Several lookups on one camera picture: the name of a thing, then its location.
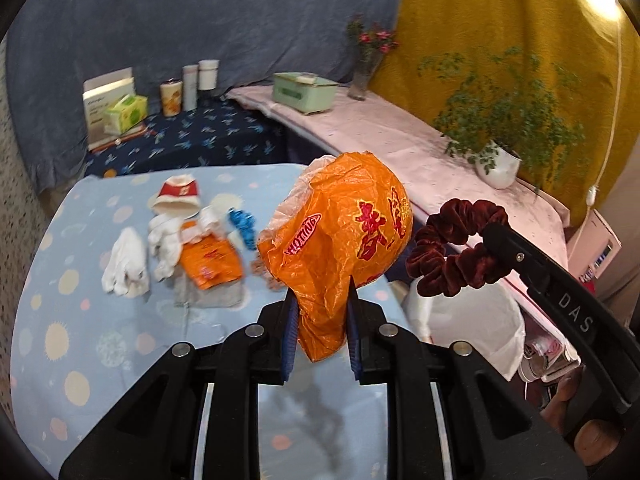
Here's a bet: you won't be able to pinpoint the white cardboard box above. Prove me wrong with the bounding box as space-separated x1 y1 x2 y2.
82 66 137 150

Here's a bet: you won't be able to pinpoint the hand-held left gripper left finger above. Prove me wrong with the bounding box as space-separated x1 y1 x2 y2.
59 292 301 480

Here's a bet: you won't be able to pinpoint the pink flowers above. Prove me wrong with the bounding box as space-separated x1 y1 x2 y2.
345 14 399 61

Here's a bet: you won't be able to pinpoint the white jar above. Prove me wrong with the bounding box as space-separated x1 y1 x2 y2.
197 59 220 92

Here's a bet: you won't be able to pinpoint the green tissue box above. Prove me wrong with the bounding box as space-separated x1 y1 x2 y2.
272 72 339 114

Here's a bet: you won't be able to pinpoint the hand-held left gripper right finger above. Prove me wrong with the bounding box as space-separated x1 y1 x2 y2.
347 280 588 480

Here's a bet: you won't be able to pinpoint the blue backdrop cloth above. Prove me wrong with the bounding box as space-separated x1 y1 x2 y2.
4 0 412 197

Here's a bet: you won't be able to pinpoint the yellow backdrop cloth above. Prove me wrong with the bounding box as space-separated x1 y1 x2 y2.
369 0 640 228

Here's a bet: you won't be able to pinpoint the brown crumpled wrapper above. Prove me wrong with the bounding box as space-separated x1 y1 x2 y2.
251 254 287 292

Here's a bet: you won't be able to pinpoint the dark red velvet scrunchie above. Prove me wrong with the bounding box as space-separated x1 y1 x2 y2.
405 199 509 297

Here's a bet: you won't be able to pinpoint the orange snack packet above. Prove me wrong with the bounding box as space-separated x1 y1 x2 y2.
179 220 244 291

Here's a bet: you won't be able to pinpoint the dark navy cloth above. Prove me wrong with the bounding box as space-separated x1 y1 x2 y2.
284 119 343 166

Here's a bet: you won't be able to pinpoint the orange plastic bag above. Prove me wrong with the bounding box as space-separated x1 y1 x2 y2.
256 152 414 364

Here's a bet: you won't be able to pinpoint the green tissue pack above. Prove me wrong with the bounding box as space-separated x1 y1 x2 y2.
104 95 149 136

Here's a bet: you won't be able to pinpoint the white plastic bag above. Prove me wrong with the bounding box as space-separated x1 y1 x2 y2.
400 280 527 384

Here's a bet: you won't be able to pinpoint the pink shelf cloth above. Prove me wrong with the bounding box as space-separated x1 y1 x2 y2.
225 82 572 323

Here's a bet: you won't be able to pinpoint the white cable with switch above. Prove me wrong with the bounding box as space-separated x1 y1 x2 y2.
582 5 628 211

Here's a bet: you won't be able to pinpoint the light blue printed tablecloth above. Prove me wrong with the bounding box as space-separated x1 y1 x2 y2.
10 162 417 480

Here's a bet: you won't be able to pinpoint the white glove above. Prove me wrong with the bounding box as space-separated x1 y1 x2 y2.
101 227 151 299
147 211 187 282

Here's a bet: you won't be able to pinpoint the red white paper cup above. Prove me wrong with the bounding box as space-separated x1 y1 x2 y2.
151 175 202 217

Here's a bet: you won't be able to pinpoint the dark blue printed cloth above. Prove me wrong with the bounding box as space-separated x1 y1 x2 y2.
82 96 290 179

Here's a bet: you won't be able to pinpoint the green leafy plant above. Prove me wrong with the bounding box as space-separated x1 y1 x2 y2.
417 46 587 197

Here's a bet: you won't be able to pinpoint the person's right hand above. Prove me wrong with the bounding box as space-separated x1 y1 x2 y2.
542 374 628 470

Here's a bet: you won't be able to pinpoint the white plant pot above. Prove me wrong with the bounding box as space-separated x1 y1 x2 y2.
474 139 524 190

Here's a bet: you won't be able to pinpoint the orange print cup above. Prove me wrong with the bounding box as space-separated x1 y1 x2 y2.
160 78 182 118

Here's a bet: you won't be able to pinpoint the glass vase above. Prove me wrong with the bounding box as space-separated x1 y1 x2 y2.
347 51 384 101

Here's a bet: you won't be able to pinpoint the grey bottle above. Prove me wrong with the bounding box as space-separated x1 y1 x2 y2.
182 64 200 111

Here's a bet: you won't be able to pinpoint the red wooden stick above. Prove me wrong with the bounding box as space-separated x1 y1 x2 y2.
89 127 147 154

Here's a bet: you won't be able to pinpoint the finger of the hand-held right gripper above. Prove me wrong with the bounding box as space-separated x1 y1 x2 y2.
481 222 567 294

